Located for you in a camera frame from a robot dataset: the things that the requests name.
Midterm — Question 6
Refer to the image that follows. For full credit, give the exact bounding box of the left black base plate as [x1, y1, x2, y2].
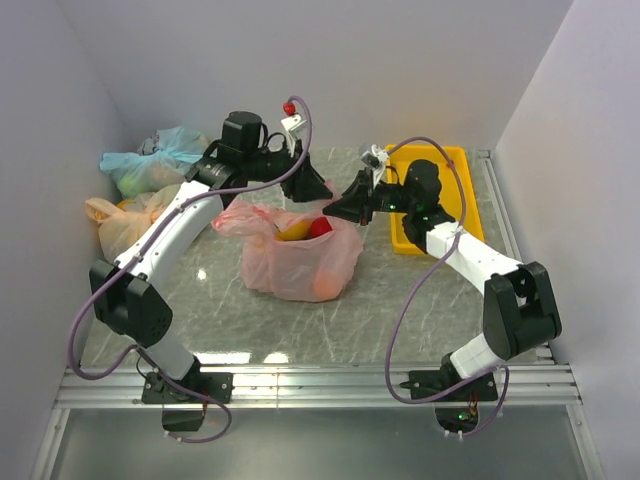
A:
[141, 372, 233, 405]

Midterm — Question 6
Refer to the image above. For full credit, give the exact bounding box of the aluminium front rail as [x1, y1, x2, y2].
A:
[54, 364, 582, 409]

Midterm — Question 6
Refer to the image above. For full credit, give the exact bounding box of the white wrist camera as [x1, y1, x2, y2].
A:
[281, 113, 307, 139]
[359, 144, 389, 172]

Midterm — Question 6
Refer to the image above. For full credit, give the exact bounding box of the yellow fake lemon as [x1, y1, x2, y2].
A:
[275, 220, 312, 242]

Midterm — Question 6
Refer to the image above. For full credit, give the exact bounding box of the orange tied plastic bag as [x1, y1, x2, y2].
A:
[85, 184, 180, 261]

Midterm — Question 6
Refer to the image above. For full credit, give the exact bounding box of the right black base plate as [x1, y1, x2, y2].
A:
[400, 368, 499, 402]

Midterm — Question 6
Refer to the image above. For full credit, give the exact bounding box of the yellow plastic tray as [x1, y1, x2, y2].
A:
[386, 143, 485, 256]

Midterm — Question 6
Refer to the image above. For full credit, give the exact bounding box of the blue tied plastic bag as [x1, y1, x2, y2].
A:
[99, 126, 210, 198]

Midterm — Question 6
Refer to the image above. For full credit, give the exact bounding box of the red fake apple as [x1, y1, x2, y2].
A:
[308, 217, 333, 239]

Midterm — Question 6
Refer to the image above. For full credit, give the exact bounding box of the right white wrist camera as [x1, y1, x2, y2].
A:
[359, 144, 389, 172]

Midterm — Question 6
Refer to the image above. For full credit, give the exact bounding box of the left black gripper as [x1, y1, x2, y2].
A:
[245, 138, 334, 203]

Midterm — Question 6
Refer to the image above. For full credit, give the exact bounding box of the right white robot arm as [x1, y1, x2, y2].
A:
[323, 159, 562, 400]

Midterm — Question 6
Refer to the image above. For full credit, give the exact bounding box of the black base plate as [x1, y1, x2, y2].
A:
[400, 368, 499, 402]
[141, 372, 233, 405]

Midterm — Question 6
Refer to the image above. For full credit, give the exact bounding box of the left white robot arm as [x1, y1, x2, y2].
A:
[89, 97, 332, 402]

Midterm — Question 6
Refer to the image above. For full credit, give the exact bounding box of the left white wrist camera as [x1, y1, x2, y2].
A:
[281, 113, 307, 139]

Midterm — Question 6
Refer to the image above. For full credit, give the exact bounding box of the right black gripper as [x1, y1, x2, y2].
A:
[323, 168, 416, 227]

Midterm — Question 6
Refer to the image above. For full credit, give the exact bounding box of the pink plastic bag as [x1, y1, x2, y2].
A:
[212, 198, 363, 303]

